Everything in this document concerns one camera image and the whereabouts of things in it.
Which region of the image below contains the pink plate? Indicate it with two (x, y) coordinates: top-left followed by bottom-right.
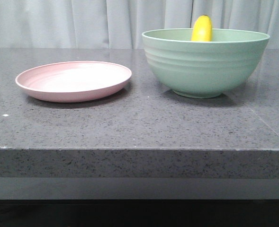
(15, 61), (132, 103)

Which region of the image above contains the green bowl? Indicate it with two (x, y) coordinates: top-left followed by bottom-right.
(142, 28), (270, 98)

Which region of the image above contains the white curtain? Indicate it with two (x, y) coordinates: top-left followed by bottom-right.
(0, 0), (279, 49)

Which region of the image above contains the yellow banana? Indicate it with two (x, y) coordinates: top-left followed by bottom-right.
(191, 15), (212, 42)

